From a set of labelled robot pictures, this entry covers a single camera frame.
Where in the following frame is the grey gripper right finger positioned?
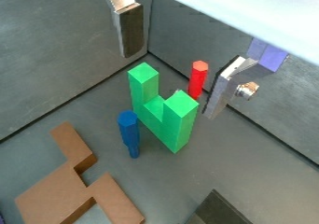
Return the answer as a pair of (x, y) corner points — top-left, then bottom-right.
(201, 38), (289, 119)

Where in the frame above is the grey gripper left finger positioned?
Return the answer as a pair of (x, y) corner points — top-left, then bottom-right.
(105, 0), (144, 58)

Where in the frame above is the green U-shaped block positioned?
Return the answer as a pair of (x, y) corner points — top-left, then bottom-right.
(127, 63), (199, 153)

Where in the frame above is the red hexagonal peg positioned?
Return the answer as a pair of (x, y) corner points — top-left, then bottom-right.
(188, 61), (208, 100)

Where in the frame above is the blue hexagonal peg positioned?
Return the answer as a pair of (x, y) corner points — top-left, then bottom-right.
(117, 110), (140, 159)

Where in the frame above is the brown cross-shaped block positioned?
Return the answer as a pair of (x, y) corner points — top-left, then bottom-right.
(14, 122), (144, 224)

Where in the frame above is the black angle bracket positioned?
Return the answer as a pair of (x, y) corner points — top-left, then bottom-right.
(185, 189), (252, 224)

